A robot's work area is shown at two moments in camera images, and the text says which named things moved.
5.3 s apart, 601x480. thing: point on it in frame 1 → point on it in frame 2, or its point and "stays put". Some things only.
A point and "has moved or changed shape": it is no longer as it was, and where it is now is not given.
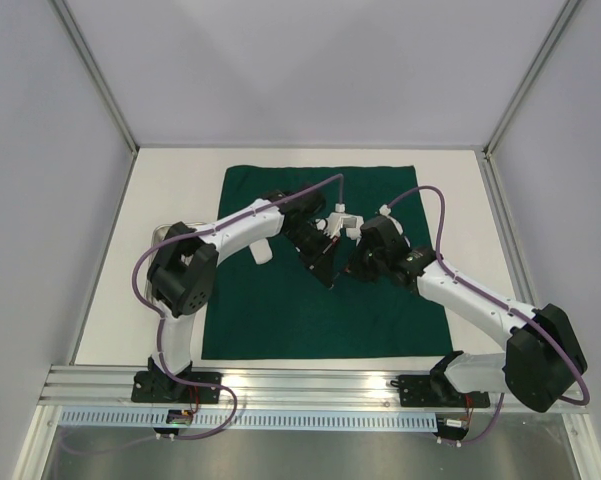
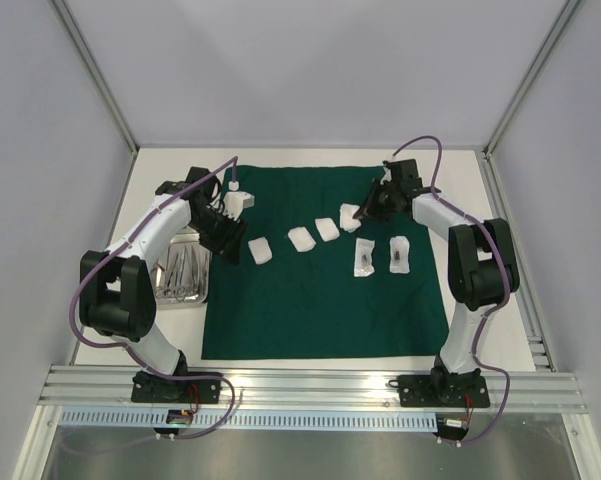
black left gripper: x=321 y=262 → x=229 y=246
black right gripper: x=363 y=258 → x=377 y=198
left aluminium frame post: x=70 y=23 stays put
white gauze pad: x=261 y=251 stays put
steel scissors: x=333 y=281 has moved or changed shape
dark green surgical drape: x=282 y=309 stays put
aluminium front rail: x=249 y=387 stays put
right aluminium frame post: x=543 y=51 stays put
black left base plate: x=159 y=386 stays put
